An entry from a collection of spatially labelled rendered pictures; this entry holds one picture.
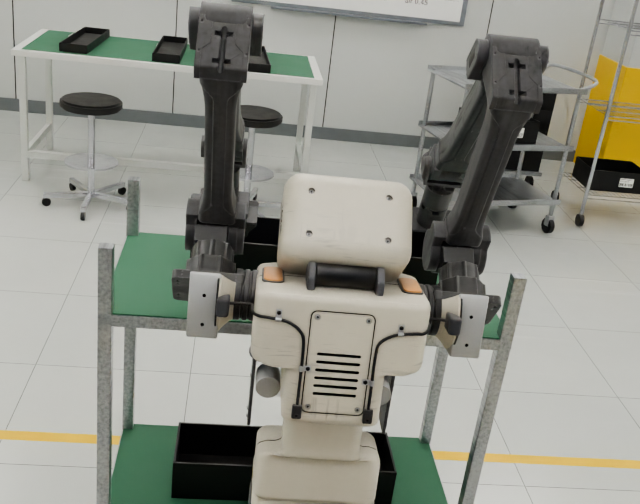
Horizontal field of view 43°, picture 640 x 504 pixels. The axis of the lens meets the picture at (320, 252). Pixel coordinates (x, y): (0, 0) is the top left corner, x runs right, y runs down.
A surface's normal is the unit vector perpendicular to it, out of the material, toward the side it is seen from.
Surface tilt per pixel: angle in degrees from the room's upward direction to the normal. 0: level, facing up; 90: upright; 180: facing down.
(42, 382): 0
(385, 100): 90
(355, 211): 48
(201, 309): 82
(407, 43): 90
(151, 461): 0
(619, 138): 90
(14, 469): 0
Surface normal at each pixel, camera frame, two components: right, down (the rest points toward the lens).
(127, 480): 0.11, -0.91
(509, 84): 0.12, -0.32
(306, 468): 0.06, 0.27
